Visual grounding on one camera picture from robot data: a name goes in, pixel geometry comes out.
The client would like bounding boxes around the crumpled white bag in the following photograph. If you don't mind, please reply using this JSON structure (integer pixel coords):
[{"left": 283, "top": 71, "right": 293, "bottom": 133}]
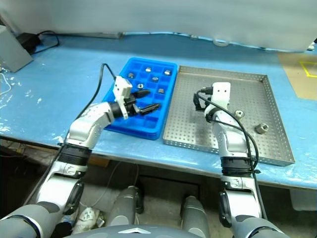
[{"left": 73, "top": 207, "right": 105, "bottom": 234}]

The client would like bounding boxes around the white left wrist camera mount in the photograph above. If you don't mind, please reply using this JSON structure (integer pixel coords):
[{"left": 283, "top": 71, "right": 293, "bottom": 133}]
[{"left": 112, "top": 76, "right": 133, "bottom": 120}]

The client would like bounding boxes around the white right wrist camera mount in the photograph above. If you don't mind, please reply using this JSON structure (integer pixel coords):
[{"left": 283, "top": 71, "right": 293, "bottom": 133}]
[{"left": 210, "top": 81, "right": 232, "bottom": 110}]

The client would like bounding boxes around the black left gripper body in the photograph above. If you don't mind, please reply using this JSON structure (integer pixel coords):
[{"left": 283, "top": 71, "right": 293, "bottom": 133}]
[{"left": 123, "top": 95, "right": 141, "bottom": 116}]

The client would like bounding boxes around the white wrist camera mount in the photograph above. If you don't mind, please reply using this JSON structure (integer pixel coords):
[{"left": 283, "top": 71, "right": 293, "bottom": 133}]
[
  {"left": 210, "top": 81, "right": 232, "bottom": 110},
  {"left": 112, "top": 76, "right": 133, "bottom": 120}
]

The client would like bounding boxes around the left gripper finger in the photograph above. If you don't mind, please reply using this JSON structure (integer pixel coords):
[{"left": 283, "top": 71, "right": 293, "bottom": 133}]
[
  {"left": 139, "top": 103, "right": 162, "bottom": 115},
  {"left": 130, "top": 90, "right": 151, "bottom": 99}
]

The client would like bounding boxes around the thin white wire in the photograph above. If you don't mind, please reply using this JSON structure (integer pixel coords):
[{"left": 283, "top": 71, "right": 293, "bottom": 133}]
[{"left": 0, "top": 72, "right": 12, "bottom": 95}]

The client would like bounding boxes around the white backdrop sheet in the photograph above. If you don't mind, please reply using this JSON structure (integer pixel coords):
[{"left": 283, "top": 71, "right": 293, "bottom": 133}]
[{"left": 0, "top": 0, "right": 317, "bottom": 53}]

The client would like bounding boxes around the dark grey rounded leg shape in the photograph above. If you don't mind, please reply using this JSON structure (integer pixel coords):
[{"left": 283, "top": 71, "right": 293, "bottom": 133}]
[
  {"left": 108, "top": 185, "right": 145, "bottom": 227},
  {"left": 181, "top": 195, "right": 211, "bottom": 238}
]

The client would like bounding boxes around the metal nut on tray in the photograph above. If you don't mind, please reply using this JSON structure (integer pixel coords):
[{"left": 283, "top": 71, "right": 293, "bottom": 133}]
[{"left": 255, "top": 122, "right": 269, "bottom": 135}]

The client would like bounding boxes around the brown board with yellow tape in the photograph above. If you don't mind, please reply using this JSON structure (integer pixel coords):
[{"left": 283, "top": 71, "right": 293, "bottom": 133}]
[{"left": 277, "top": 52, "right": 317, "bottom": 101}]

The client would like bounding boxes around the perforated steel tray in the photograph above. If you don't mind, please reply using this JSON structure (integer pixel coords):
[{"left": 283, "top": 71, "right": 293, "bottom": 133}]
[{"left": 162, "top": 65, "right": 296, "bottom": 167}]

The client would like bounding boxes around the grey metal box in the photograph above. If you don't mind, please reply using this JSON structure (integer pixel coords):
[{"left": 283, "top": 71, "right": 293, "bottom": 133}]
[{"left": 0, "top": 24, "right": 34, "bottom": 73}]

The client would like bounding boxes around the black adapter cable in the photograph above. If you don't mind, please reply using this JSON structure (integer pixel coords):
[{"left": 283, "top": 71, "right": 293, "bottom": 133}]
[{"left": 33, "top": 30, "right": 60, "bottom": 55}]

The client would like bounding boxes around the grey robot torso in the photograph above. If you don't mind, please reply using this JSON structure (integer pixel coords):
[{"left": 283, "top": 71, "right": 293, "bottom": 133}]
[{"left": 61, "top": 224, "right": 189, "bottom": 238}]

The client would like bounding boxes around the blue compartment tray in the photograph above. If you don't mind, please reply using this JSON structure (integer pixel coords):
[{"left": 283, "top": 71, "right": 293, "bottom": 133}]
[{"left": 104, "top": 57, "right": 178, "bottom": 141}]

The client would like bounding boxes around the black power adapter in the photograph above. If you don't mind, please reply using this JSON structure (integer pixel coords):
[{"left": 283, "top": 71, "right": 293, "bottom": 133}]
[{"left": 17, "top": 32, "right": 42, "bottom": 54}]

